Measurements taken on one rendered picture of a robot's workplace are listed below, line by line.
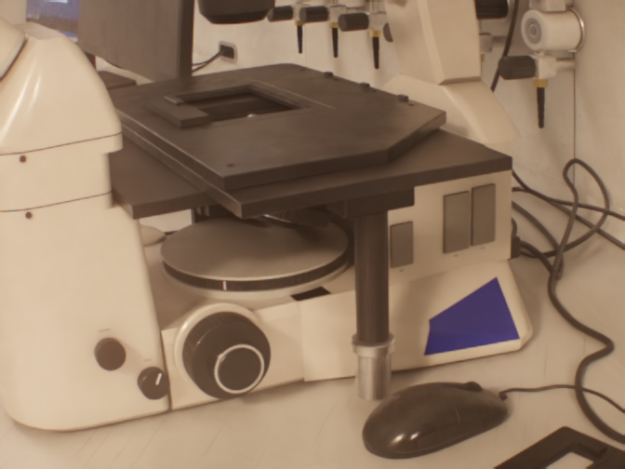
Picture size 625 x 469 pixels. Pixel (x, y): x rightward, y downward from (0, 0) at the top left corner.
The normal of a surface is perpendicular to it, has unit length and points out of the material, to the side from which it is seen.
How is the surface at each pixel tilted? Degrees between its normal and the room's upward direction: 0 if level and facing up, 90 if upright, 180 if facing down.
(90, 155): 90
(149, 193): 0
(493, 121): 38
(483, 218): 90
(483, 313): 48
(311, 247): 0
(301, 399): 0
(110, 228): 90
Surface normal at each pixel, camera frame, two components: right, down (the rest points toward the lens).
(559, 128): -0.89, 0.18
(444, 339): 0.23, 0.16
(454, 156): -0.04, -0.94
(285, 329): 0.46, 0.29
